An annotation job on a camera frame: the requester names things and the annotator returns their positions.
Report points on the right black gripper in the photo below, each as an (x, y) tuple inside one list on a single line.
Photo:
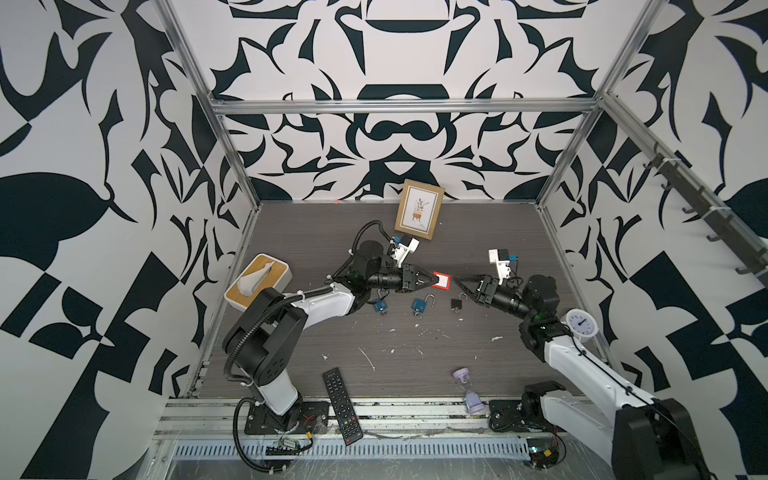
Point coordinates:
[(487, 290)]

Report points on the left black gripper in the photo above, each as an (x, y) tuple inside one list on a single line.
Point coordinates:
[(408, 278)]

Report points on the red padlock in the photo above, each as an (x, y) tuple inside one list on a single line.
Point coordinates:
[(442, 281)]

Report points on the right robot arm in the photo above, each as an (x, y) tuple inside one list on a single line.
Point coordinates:
[(637, 434)]

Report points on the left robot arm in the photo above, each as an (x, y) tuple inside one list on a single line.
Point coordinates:
[(258, 348)]

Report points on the blue padlock middle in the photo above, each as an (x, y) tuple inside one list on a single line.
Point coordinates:
[(420, 305)]

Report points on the blue padlock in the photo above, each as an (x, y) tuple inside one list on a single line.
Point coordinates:
[(420, 305), (379, 303)]

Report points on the blue padlock left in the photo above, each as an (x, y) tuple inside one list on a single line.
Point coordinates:
[(379, 303)]

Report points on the white round clock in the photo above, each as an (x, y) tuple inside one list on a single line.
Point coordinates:
[(582, 324)]

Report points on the purple hourglass timer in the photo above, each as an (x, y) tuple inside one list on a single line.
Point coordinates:
[(472, 400)]

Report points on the tissue box wooden lid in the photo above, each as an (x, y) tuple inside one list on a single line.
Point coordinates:
[(264, 271)]

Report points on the black remote control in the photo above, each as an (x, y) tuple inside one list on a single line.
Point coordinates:
[(345, 414)]

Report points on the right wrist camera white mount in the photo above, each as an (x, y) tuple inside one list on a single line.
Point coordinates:
[(503, 262)]

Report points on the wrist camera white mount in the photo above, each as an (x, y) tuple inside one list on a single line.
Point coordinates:
[(503, 262), (400, 247)]

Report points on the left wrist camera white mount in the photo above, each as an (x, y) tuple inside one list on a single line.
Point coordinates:
[(400, 247)]

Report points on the wooden picture frame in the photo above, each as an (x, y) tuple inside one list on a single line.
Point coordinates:
[(419, 208)]

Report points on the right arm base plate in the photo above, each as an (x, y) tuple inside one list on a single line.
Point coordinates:
[(506, 416)]

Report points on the white cable duct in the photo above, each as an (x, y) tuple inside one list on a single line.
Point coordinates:
[(513, 448)]

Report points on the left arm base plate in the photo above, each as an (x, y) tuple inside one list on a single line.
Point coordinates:
[(303, 416)]

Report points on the wall hook rack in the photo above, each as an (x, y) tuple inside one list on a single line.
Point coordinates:
[(703, 204)]

